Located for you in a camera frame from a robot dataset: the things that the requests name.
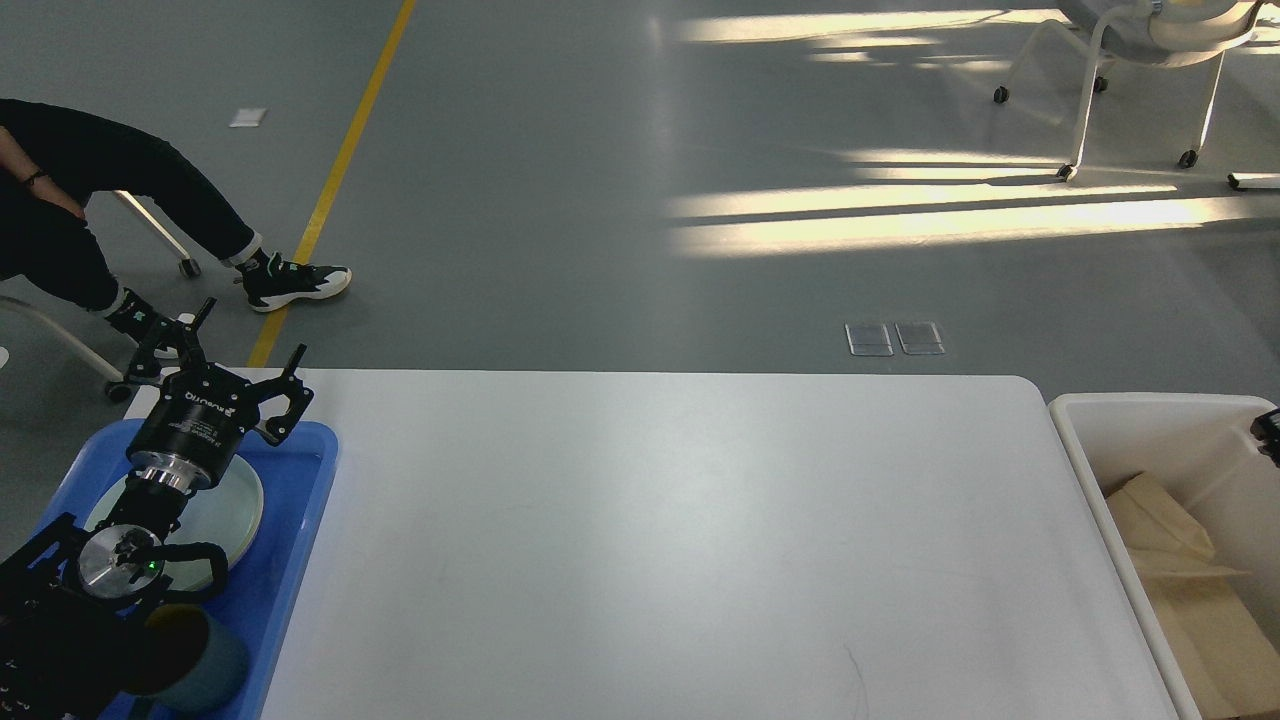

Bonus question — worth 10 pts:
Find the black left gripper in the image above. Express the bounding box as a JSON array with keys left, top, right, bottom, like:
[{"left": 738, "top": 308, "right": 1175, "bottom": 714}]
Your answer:
[{"left": 125, "top": 299, "right": 315, "bottom": 493}]

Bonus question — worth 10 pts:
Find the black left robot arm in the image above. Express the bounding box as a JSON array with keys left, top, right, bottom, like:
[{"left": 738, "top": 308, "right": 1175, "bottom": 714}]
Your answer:
[{"left": 1, "top": 301, "right": 314, "bottom": 719}]

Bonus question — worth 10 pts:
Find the seated person in black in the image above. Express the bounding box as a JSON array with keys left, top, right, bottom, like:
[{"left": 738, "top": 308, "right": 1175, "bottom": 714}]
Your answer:
[{"left": 1, "top": 99, "right": 352, "bottom": 343}]

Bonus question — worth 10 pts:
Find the small brown paper bag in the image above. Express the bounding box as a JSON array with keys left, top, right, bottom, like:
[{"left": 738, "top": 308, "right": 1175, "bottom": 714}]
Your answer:
[{"left": 1106, "top": 473, "right": 1216, "bottom": 562}]

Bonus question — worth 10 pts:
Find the blue plastic tray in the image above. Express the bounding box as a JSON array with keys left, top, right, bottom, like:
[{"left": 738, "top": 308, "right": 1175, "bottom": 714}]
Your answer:
[{"left": 35, "top": 419, "right": 339, "bottom": 719}]

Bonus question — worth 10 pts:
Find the light green plate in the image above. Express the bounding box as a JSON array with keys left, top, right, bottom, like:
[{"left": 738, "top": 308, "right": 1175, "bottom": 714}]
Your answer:
[{"left": 83, "top": 455, "right": 265, "bottom": 591}]

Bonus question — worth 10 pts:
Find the person's bare hand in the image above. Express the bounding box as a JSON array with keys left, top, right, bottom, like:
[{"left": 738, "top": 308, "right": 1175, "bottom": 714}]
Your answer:
[{"left": 24, "top": 172, "right": 86, "bottom": 222}]

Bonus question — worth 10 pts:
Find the white chair leg left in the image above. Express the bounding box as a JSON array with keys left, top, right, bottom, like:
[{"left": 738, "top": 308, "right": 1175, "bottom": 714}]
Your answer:
[{"left": 1, "top": 190, "right": 202, "bottom": 404}]

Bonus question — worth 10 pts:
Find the small grey floor plate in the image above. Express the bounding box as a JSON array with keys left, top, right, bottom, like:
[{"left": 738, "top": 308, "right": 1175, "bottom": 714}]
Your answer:
[{"left": 845, "top": 323, "right": 895, "bottom": 357}]

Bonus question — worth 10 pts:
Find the white plastic bin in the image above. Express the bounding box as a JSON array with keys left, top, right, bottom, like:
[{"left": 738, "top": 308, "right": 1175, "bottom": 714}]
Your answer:
[{"left": 1050, "top": 392, "right": 1279, "bottom": 719}]

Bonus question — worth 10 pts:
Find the white chair on casters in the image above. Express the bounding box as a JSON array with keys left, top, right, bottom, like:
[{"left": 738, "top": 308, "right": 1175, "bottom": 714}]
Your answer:
[{"left": 993, "top": 1, "right": 1265, "bottom": 182}]

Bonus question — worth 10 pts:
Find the dark teal mug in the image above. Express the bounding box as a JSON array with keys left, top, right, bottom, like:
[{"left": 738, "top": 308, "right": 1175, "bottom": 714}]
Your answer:
[{"left": 124, "top": 603, "right": 250, "bottom": 716}]

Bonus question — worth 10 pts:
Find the large brown paper bag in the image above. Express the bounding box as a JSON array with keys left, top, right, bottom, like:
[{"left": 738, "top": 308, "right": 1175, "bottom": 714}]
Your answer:
[{"left": 1130, "top": 550, "right": 1279, "bottom": 719}]

